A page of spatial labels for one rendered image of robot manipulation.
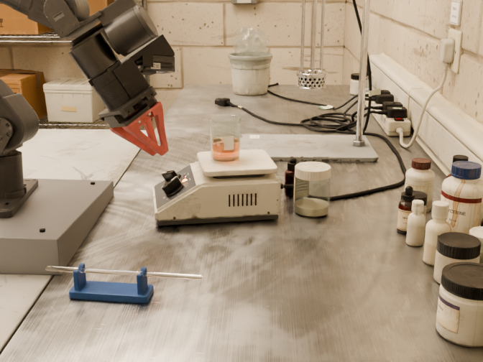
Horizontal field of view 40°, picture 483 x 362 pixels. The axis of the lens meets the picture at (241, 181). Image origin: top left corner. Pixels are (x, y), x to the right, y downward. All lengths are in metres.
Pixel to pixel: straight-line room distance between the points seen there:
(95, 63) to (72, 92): 2.34
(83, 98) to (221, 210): 2.33
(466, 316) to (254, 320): 0.23
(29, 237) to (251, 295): 0.30
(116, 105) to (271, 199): 0.28
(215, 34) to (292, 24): 0.40
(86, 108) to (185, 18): 0.69
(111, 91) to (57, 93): 2.37
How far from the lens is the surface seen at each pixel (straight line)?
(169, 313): 0.80
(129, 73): 1.00
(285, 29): 3.49
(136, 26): 0.98
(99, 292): 0.84
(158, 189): 1.12
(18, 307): 0.86
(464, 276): 0.76
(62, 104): 3.37
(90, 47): 1.00
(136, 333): 0.77
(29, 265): 0.93
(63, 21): 0.99
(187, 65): 3.53
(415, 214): 1.00
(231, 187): 1.04
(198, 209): 1.04
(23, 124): 1.04
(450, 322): 0.77
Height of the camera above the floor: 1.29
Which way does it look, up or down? 18 degrees down
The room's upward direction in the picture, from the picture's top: straight up
